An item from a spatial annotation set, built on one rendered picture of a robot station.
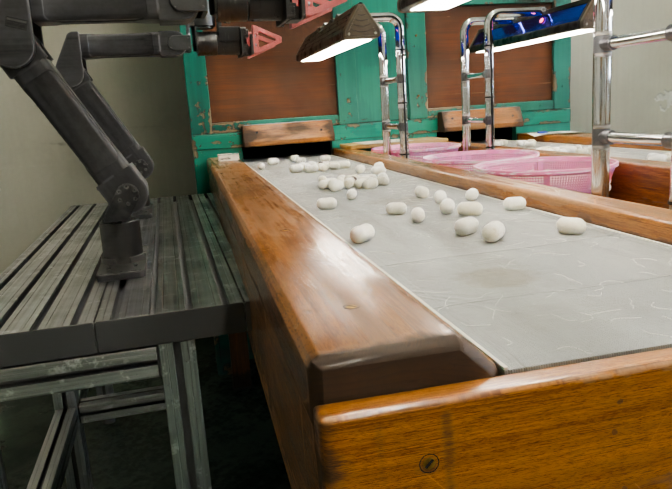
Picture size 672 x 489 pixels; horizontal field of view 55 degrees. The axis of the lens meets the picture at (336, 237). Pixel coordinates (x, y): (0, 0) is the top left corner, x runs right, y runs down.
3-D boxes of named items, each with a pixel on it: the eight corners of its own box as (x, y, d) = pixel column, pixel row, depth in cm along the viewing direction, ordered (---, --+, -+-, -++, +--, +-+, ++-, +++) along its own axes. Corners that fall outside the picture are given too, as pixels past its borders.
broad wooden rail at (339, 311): (329, 641, 40) (307, 359, 36) (212, 214, 213) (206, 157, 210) (507, 598, 42) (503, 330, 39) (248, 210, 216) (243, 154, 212)
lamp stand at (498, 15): (490, 183, 171) (487, 7, 162) (459, 176, 190) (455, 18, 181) (554, 177, 175) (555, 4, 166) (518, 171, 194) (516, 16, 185)
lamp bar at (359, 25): (344, 38, 135) (342, 2, 134) (295, 62, 195) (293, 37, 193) (381, 37, 137) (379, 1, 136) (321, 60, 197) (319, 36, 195)
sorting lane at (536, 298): (506, 402, 39) (505, 369, 39) (244, 168, 213) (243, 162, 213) (895, 334, 46) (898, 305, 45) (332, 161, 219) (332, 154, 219)
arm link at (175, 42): (212, 5, 163) (163, 5, 160) (214, -1, 155) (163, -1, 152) (216, 52, 165) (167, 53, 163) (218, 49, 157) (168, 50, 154)
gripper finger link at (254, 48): (277, 27, 164) (240, 28, 161) (282, 24, 157) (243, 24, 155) (279, 55, 165) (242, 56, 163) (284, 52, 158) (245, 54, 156)
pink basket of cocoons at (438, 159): (483, 207, 135) (482, 162, 133) (401, 197, 157) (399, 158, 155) (564, 191, 149) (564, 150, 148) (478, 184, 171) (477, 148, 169)
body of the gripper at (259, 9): (284, -13, 109) (240, -13, 108) (295, -26, 100) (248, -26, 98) (286, 27, 111) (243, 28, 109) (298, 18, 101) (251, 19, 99)
